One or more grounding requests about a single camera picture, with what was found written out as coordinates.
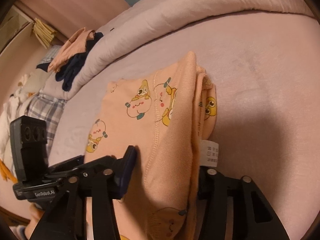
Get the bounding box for navy folded garment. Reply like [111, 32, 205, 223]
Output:
[55, 32, 103, 92]

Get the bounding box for lilac folded duvet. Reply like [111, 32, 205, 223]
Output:
[41, 0, 314, 100]

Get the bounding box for plaid pillow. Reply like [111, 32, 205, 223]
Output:
[10, 92, 68, 170]

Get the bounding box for lilac bed sheet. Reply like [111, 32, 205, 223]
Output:
[49, 11, 319, 239]

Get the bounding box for white crumpled clothes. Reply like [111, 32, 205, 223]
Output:
[1, 71, 43, 161]

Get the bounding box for orange plush item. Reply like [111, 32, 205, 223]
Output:
[0, 160, 17, 184]

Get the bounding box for yellow tassel hanging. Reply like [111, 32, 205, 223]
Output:
[32, 18, 57, 49]

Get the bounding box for peach folded garment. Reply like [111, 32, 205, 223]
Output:
[47, 27, 95, 73]

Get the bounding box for orange duck print garment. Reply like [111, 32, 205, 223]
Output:
[85, 52, 217, 239]

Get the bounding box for person's left hand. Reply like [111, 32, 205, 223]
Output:
[24, 204, 44, 239]

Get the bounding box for striped blue folded cloth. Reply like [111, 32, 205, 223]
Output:
[36, 45, 61, 72]

